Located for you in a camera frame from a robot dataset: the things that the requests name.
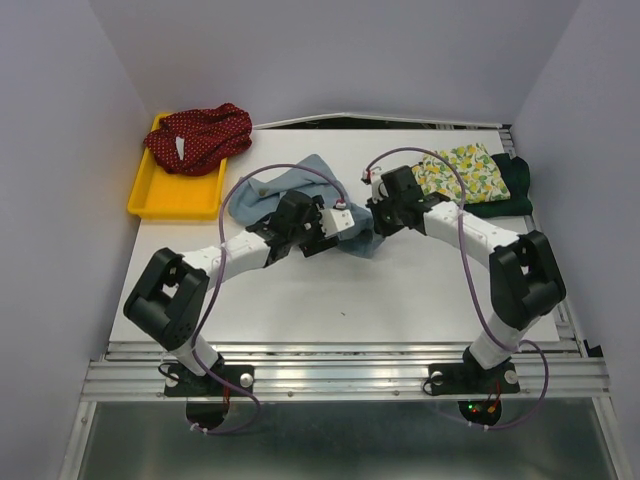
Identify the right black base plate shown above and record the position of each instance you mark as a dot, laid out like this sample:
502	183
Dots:
480	391

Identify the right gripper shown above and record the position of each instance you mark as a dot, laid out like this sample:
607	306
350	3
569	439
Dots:
381	227

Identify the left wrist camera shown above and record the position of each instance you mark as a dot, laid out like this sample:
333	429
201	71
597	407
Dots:
334	222

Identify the lemon print skirt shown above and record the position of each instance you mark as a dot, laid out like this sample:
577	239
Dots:
480	173

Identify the dark green skirt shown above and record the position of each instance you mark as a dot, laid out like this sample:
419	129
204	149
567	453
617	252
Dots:
515	173

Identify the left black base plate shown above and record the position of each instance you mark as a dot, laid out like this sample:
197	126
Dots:
213	408

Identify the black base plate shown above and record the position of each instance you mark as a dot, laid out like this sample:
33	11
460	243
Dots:
213	408
480	391

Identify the light blue denim skirt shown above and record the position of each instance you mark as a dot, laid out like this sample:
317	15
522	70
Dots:
254	199

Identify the yellow plastic tray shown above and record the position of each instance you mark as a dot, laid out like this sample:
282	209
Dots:
159	196

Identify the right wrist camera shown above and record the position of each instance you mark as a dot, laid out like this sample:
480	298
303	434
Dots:
373	178

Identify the aluminium rail frame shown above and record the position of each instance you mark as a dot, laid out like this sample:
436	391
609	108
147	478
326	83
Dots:
340	349

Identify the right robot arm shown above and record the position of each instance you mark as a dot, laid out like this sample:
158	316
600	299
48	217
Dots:
525	280

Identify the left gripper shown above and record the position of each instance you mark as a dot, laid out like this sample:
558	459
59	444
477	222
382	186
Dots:
318	242

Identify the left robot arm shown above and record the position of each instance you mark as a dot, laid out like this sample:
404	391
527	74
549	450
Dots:
167	300

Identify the red polka dot skirt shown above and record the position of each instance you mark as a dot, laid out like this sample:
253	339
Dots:
194	142

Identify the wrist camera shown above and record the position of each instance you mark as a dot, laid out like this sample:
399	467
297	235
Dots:
373	178
334	222

